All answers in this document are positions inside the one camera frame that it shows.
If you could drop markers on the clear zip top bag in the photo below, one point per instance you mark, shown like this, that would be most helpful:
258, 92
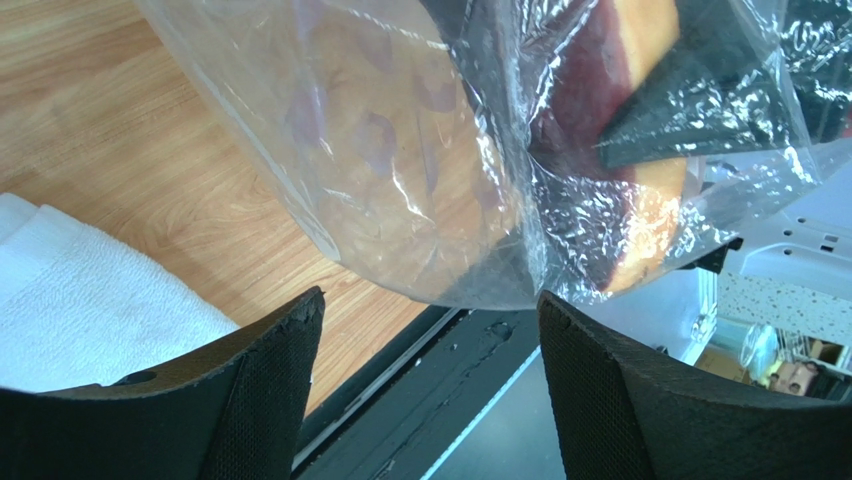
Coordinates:
397, 135

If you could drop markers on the rolled white towel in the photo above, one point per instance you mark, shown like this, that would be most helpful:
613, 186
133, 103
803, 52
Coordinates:
79, 307

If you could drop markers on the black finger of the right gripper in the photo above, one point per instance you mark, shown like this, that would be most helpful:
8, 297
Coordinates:
722, 88

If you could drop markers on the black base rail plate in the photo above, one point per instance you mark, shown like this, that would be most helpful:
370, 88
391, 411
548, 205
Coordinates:
401, 424

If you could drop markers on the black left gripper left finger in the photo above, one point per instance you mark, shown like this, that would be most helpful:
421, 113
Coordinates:
231, 409

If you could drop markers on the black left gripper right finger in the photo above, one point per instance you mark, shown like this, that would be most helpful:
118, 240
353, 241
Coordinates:
626, 411

